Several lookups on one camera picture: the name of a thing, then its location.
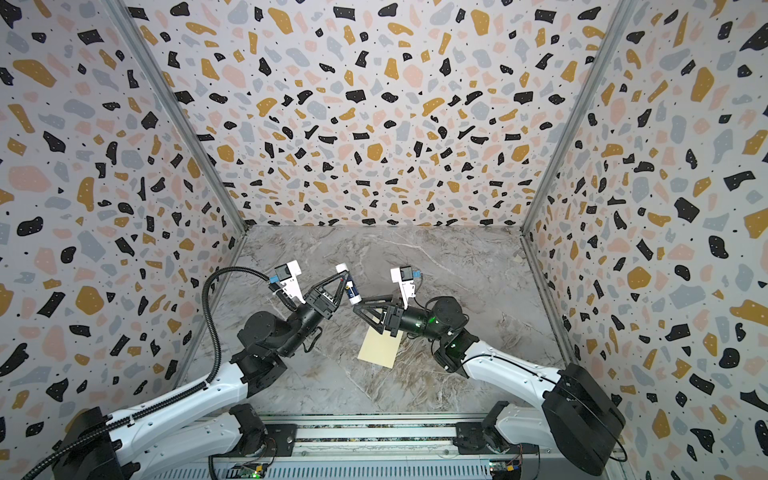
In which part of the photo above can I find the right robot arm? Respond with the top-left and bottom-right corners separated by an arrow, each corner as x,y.
353,296 -> 626,476

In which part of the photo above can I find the cream envelope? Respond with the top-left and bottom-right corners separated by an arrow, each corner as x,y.
357,327 -> 403,369

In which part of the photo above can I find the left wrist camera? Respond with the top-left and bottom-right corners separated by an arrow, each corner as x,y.
269,260 -> 305,307

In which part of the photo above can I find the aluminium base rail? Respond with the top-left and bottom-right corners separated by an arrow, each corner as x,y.
173,413 -> 631,463

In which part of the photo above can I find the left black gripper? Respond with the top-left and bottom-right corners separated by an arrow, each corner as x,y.
276,272 -> 346,361

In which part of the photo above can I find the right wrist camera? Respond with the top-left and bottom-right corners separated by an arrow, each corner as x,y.
390,266 -> 422,309

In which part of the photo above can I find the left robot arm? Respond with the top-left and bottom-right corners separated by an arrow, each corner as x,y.
47,265 -> 351,479

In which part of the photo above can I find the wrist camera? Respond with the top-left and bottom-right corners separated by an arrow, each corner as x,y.
390,266 -> 422,309
269,260 -> 305,307

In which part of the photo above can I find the perforated grey cable tray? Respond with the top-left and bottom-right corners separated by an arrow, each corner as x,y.
131,460 -> 499,480

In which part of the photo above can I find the blue white glue stick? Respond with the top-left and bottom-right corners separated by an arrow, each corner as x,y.
336,263 -> 362,305

